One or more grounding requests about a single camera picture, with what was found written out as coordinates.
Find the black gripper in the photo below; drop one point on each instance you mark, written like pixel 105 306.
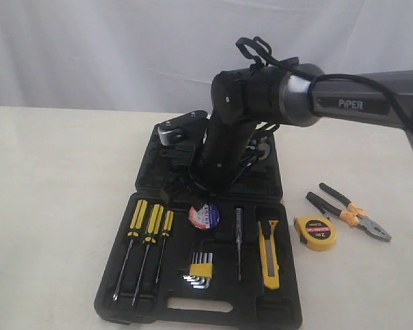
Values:
pixel 205 175

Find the black electrical tape roll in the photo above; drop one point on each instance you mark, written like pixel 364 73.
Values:
pixel 206 218

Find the yellow black utility knife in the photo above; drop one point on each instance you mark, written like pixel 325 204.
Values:
pixel 268 255

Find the yellow tape measure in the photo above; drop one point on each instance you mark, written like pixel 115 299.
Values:
pixel 316 233

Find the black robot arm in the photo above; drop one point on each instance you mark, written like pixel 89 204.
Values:
pixel 250 103

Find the black plastic tool case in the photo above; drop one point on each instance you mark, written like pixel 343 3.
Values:
pixel 245 304

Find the small yellow black screwdriver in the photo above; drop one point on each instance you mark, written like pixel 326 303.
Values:
pixel 165 234

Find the middle yellow black screwdriver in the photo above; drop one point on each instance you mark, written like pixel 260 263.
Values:
pixel 151 233

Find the large yellow black screwdriver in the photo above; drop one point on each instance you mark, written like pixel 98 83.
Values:
pixel 133 235

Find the hex key set yellow holder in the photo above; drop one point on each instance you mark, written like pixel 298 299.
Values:
pixel 200 270

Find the black yellow combination pliers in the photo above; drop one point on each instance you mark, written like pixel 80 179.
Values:
pixel 353 215

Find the white backdrop cloth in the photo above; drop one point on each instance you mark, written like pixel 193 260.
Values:
pixel 162 55

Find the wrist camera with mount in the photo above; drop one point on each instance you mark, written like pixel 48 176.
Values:
pixel 184 132

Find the clear handle tester screwdriver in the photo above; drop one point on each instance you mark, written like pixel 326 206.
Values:
pixel 238 238

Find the claw hammer black handle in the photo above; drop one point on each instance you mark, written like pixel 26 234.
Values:
pixel 260 149

